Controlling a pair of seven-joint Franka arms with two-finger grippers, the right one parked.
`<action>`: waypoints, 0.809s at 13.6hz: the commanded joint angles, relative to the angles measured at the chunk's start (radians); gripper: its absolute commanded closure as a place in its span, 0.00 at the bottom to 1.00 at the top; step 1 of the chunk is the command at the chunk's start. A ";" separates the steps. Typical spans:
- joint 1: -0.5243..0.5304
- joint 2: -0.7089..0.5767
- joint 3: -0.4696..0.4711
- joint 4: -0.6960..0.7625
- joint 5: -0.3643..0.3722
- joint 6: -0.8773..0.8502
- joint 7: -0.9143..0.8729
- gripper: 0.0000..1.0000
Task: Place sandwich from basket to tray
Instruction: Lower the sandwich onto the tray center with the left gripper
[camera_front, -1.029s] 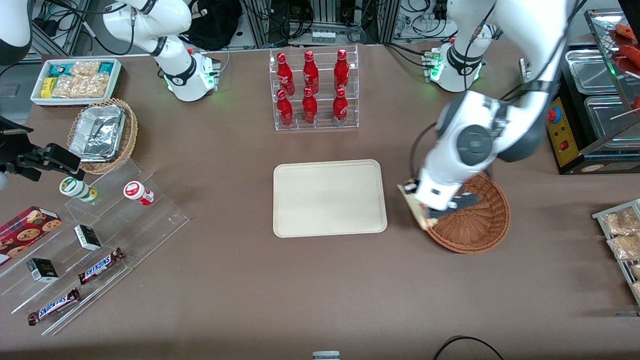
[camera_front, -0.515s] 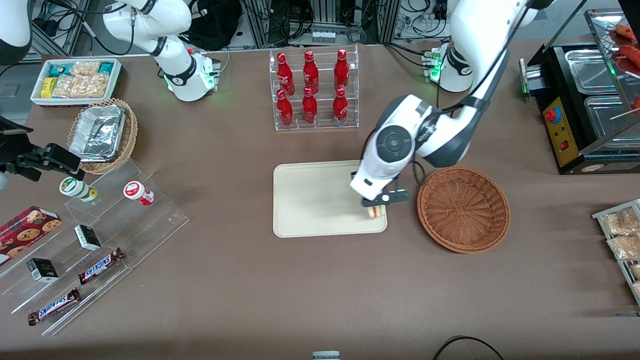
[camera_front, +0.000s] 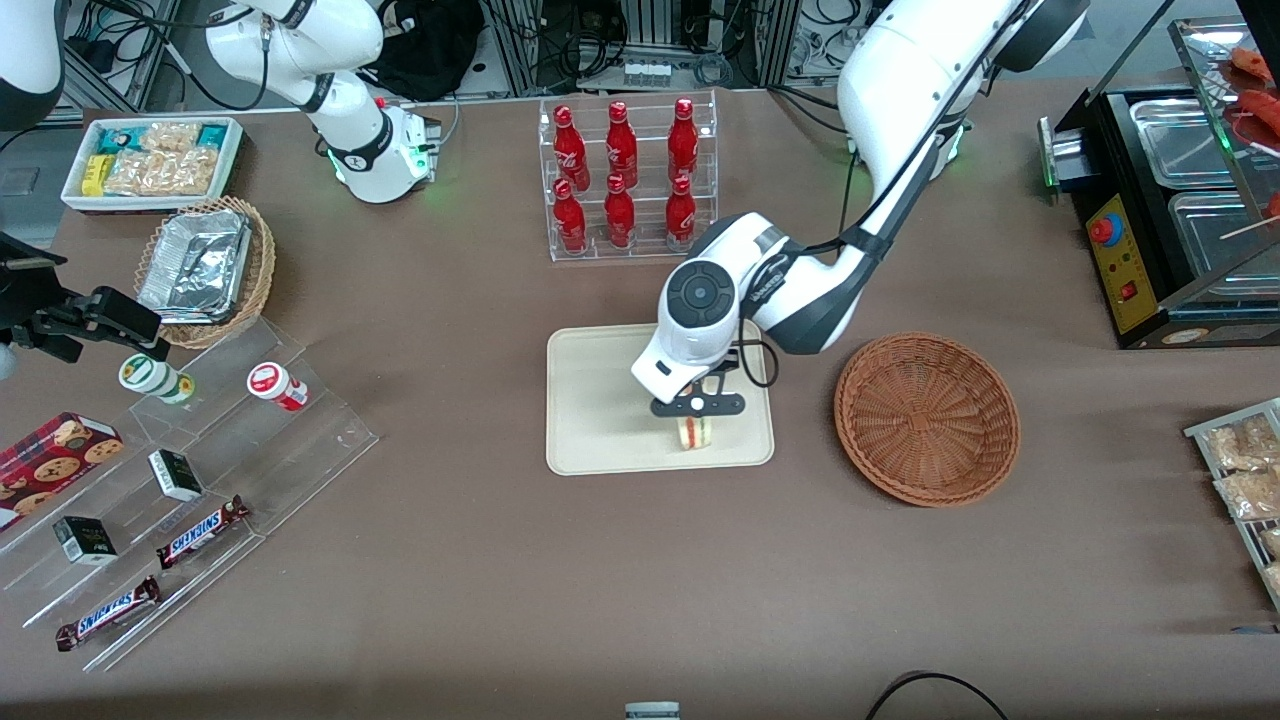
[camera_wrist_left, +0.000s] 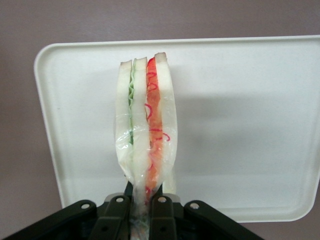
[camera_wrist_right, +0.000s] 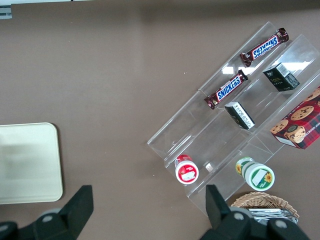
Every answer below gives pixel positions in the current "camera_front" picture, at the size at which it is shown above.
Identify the green sunflower yogurt cup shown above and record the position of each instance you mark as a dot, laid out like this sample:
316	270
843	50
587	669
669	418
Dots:
145	375

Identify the aluminium foil container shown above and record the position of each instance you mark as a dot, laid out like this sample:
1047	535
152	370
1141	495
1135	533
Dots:
195	265

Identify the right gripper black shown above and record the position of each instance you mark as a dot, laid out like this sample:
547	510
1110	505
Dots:
28	300

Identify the clear acrylic bottle rack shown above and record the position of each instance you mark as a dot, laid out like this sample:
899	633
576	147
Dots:
645	215

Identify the sandwich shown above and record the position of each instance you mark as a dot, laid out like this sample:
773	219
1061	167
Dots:
699	435

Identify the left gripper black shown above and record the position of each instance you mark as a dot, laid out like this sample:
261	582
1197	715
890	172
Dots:
731	359

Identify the small grey white box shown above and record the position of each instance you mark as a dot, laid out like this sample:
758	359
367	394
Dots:
652	712

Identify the black food warmer machine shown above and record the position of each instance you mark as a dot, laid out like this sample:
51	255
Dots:
1130	290

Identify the yellow snack packet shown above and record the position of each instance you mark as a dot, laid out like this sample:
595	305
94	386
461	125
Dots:
95	175

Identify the steel warmer pan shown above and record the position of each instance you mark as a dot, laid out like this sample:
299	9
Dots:
1215	250
1180	140

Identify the clear acrylic stepped shelf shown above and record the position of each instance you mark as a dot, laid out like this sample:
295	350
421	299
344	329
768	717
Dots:
300	440

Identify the red cola bottle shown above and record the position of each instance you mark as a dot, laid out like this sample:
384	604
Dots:
620	215
570	220
621	145
683	140
570	150
681	212

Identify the small black carton box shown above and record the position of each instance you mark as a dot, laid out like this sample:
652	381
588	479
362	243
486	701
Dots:
176	475
85	540

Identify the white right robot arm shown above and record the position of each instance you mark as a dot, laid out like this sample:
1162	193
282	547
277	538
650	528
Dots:
350	140

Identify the red emergency stop button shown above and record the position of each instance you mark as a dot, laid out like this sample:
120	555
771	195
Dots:
1103	230

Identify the Snickers chocolate bar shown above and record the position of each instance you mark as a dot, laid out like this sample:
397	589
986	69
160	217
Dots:
203	532
108	613

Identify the brown wicker basket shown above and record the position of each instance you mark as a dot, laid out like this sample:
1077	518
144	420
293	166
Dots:
925	420

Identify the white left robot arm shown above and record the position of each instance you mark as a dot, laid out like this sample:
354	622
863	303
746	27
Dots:
900	80

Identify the cream plastic tray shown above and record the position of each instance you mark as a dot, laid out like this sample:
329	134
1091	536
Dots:
600	420

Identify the grey snack tray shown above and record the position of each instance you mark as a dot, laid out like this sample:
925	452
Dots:
1200	432

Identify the red lidded yogurt cup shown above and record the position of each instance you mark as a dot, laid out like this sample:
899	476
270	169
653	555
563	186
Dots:
272	384

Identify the light wicker basket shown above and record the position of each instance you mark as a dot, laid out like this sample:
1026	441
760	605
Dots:
258	270

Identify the black bag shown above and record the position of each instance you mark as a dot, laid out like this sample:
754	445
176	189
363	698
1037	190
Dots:
430	45

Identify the white snack bin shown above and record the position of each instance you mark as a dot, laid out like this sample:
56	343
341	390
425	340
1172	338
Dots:
235	160

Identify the clear rice cracker pack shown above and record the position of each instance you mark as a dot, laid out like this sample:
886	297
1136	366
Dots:
170	136
160	172

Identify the red tartan cookie box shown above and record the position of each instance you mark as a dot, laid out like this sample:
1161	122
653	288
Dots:
50	460

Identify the clear cracker snack bag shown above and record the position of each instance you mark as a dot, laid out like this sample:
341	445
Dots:
1240	445
1250	495

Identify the teal snack packet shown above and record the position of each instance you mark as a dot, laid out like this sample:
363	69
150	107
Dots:
120	140

